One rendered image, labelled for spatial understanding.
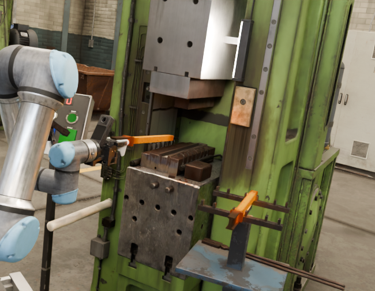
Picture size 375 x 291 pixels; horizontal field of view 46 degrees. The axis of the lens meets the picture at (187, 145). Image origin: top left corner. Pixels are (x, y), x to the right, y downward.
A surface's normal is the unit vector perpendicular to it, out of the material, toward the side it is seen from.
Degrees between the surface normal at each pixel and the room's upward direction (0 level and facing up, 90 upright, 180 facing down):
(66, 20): 90
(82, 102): 60
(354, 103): 90
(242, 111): 90
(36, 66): 68
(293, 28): 90
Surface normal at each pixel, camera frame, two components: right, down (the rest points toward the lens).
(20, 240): 0.93, 0.31
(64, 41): 0.78, 0.24
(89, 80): 0.68, 0.58
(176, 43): -0.45, 0.13
